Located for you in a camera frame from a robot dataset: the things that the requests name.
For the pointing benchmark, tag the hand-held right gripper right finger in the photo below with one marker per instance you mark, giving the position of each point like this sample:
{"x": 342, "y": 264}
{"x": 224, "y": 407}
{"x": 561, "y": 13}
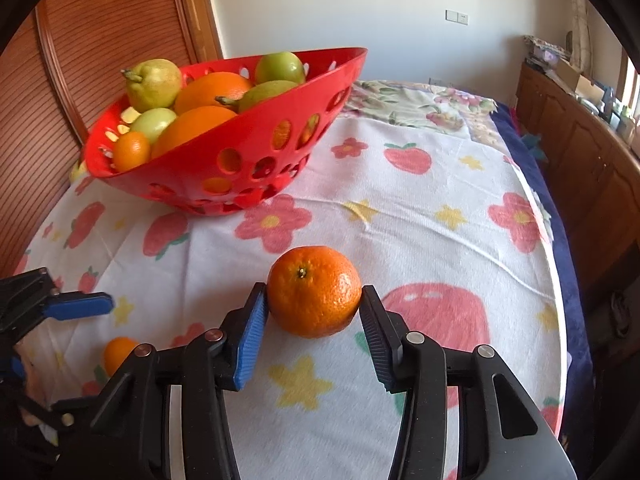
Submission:
{"x": 375, "y": 340}

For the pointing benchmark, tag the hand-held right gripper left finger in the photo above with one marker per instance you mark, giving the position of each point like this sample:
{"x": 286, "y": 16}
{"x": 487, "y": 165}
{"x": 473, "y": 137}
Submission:
{"x": 250, "y": 340}

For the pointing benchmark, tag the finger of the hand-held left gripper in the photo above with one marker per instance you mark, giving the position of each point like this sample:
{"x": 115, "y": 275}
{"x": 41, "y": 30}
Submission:
{"x": 80, "y": 305}
{"x": 70, "y": 412}

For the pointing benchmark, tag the small tangerine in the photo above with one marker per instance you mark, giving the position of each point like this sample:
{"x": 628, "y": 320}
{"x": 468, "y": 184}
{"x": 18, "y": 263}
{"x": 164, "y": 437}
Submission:
{"x": 131, "y": 150}
{"x": 314, "y": 290}
{"x": 116, "y": 355}

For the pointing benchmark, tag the green apple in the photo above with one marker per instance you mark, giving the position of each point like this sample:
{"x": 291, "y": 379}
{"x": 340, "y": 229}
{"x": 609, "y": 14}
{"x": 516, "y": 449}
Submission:
{"x": 152, "y": 122}
{"x": 280, "y": 67}

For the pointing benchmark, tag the yellow-green pear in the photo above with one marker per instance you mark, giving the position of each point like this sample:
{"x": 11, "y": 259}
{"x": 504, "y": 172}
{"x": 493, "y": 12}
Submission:
{"x": 155, "y": 82}
{"x": 265, "y": 94}

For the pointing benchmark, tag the red perforated plastic basket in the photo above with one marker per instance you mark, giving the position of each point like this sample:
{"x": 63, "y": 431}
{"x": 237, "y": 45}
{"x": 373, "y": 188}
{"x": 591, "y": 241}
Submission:
{"x": 345, "y": 72}

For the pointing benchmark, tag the flower and strawberry print cloth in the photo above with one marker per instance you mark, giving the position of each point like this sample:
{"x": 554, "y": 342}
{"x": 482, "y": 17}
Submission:
{"x": 425, "y": 260}

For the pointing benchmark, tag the dark blue blanket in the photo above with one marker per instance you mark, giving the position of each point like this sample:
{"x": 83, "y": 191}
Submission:
{"x": 560, "y": 240}

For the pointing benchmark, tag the large orange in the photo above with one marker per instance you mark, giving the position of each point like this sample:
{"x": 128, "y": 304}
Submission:
{"x": 210, "y": 91}
{"x": 195, "y": 127}

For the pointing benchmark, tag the floral quilt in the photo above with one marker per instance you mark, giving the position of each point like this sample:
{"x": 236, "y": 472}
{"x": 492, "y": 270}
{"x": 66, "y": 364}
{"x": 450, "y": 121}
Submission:
{"x": 425, "y": 105}

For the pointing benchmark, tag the wooden slatted door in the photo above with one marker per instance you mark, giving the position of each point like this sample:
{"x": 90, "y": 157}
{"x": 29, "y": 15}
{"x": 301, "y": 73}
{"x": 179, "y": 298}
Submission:
{"x": 100, "y": 35}

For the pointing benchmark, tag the wooden cabinet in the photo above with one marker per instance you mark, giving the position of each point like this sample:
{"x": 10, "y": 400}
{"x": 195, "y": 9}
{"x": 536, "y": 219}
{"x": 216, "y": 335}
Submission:
{"x": 590, "y": 170}

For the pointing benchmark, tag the cardboard box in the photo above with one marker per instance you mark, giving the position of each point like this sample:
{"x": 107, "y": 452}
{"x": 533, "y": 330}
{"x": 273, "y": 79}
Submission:
{"x": 580, "y": 80}

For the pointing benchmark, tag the stack of folded cloths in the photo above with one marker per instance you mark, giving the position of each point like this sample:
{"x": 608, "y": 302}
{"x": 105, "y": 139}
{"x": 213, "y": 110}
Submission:
{"x": 544, "y": 51}

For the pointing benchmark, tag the window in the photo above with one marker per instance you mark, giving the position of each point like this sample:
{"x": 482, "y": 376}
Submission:
{"x": 631, "y": 80}

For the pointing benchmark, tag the patterned curtain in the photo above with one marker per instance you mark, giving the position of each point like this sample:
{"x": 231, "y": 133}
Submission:
{"x": 580, "y": 25}

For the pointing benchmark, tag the white wall switch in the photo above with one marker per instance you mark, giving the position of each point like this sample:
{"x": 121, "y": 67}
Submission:
{"x": 457, "y": 16}

